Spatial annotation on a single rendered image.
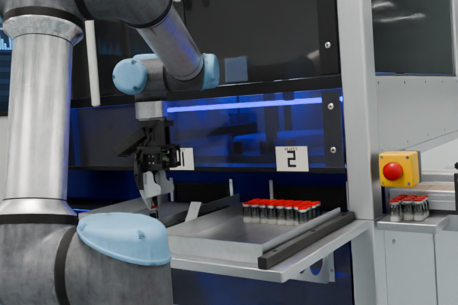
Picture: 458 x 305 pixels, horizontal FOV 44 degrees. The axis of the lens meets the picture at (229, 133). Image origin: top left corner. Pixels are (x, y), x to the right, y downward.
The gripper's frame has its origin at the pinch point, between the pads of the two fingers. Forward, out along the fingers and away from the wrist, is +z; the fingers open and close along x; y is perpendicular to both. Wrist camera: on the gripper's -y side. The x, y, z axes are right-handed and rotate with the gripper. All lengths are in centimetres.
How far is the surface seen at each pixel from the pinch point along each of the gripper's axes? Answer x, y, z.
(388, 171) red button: 15, 53, -6
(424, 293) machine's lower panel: 58, 48, 34
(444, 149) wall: 479, -42, 32
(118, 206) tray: 6.8, -17.9, 3.0
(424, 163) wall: 480, -62, 46
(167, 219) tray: -3.5, 7.7, 2.9
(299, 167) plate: 18.9, 30.7, -6.6
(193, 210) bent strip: 1.3, 11.6, 1.6
